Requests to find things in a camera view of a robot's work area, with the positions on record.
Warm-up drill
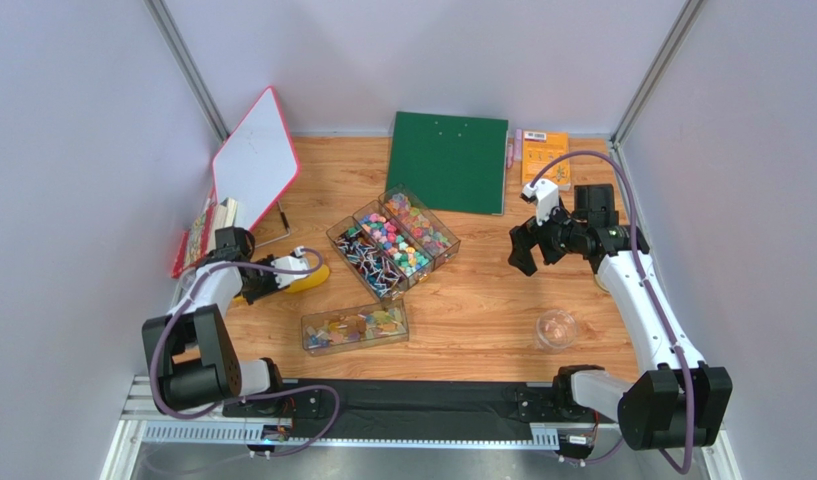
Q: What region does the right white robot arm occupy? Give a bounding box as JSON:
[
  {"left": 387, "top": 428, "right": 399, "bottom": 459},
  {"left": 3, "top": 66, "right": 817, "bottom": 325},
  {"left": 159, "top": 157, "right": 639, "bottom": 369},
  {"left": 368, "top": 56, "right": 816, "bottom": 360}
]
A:
[{"left": 508, "top": 180, "right": 733, "bottom": 450}]

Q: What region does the yellow plastic scoop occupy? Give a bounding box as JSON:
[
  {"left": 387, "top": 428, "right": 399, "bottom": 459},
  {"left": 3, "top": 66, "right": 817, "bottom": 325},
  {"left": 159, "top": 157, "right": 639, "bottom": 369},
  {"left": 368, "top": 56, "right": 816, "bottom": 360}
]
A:
[{"left": 286, "top": 265, "right": 331, "bottom": 293}]

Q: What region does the red framed whiteboard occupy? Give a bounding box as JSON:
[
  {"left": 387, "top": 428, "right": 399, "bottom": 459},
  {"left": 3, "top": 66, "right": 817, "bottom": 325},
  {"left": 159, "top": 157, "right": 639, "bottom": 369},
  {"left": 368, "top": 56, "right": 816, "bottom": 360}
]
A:
[{"left": 212, "top": 86, "right": 300, "bottom": 232}]

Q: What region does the clear box of star candies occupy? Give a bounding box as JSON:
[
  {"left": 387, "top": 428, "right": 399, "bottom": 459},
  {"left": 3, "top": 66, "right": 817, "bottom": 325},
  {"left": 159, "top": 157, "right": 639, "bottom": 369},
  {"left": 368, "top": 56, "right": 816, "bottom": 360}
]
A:
[{"left": 353, "top": 201, "right": 433, "bottom": 289}]

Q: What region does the small clear plastic cup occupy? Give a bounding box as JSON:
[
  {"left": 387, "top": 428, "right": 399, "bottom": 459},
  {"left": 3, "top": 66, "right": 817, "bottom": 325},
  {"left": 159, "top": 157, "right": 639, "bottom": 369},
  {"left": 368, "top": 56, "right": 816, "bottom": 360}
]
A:
[{"left": 178, "top": 268, "right": 197, "bottom": 293}]

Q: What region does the purple cable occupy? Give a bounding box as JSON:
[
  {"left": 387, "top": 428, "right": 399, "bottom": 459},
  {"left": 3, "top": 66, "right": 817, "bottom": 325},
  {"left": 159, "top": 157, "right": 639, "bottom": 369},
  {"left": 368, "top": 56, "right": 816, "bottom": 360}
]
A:
[
  {"left": 148, "top": 247, "right": 341, "bottom": 461},
  {"left": 529, "top": 150, "right": 697, "bottom": 475}
]

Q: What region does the pink marker pen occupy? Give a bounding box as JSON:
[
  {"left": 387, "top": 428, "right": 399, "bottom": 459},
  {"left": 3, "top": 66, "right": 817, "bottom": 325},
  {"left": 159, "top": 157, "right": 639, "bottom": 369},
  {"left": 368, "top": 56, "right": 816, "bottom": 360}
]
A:
[{"left": 506, "top": 128, "right": 523, "bottom": 169}]

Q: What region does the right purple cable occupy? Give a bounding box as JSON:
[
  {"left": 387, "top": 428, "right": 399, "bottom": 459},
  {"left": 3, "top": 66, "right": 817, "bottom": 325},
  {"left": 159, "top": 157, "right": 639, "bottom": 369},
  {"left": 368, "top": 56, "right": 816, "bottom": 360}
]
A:
[{"left": 529, "top": 150, "right": 697, "bottom": 475}]

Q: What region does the clear box of gummy candies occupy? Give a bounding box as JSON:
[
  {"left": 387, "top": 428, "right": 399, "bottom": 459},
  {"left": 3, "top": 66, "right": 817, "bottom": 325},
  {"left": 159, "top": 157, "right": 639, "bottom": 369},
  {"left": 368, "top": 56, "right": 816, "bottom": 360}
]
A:
[{"left": 378, "top": 184, "right": 460, "bottom": 270}]

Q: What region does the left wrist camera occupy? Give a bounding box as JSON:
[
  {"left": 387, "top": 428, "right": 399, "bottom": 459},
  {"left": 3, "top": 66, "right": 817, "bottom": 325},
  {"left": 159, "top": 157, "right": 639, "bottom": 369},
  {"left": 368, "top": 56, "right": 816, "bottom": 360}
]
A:
[{"left": 272, "top": 246, "right": 313, "bottom": 277}]

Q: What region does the round wooden jar lid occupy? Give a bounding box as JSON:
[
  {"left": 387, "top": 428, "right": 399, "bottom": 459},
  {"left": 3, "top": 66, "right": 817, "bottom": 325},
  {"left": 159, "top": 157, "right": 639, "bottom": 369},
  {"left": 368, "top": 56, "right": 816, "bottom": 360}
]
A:
[{"left": 594, "top": 270, "right": 611, "bottom": 294}]

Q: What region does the stack of books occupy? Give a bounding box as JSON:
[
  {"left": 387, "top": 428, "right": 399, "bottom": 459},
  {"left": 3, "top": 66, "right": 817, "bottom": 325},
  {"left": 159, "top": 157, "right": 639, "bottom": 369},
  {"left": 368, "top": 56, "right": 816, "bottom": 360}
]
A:
[{"left": 171, "top": 197, "right": 238, "bottom": 279}]

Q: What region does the green cutting mat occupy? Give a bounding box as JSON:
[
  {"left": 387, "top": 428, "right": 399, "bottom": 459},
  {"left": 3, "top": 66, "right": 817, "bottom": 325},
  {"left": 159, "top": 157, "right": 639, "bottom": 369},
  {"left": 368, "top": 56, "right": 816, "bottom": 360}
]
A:
[{"left": 386, "top": 111, "right": 509, "bottom": 215}]

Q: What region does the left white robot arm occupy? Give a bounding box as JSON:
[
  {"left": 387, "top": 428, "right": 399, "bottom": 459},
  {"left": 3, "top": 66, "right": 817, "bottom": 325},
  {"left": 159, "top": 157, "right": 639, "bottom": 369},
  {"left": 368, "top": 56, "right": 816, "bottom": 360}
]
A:
[{"left": 142, "top": 227, "right": 284, "bottom": 419}]

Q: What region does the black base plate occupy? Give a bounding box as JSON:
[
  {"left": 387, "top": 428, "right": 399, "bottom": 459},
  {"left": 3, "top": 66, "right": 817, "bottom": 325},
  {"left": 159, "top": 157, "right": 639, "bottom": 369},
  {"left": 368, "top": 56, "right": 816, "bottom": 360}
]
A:
[{"left": 223, "top": 379, "right": 609, "bottom": 441}]

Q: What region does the clear round jar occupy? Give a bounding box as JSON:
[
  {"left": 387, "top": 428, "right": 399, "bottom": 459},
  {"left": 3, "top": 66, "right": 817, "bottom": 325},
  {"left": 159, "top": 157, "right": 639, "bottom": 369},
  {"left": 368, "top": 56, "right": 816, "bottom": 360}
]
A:
[{"left": 533, "top": 309, "right": 579, "bottom": 353}]

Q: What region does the aluminium rail frame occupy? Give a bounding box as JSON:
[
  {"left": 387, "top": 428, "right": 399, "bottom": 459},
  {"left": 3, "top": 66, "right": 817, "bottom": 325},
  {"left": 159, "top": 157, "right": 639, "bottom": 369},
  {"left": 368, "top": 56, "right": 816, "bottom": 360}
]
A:
[{"left": 100, "top": 375, "right": 742, "bottom": 480}]

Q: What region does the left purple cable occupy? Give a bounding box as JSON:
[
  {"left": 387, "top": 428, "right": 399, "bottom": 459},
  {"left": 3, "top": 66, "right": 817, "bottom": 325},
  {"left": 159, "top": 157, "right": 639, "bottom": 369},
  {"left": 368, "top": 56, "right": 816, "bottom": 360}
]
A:
[{"left": 148, "top": 247, "right": 341, "bottom": 461}]

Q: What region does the clear box of lollipops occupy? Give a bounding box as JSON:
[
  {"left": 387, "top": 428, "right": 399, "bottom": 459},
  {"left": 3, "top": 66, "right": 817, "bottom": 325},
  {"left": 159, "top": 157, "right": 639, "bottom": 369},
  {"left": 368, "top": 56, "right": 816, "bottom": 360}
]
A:
[{"left": 326, "top": 216, "right": 407, "bottom": 302}]

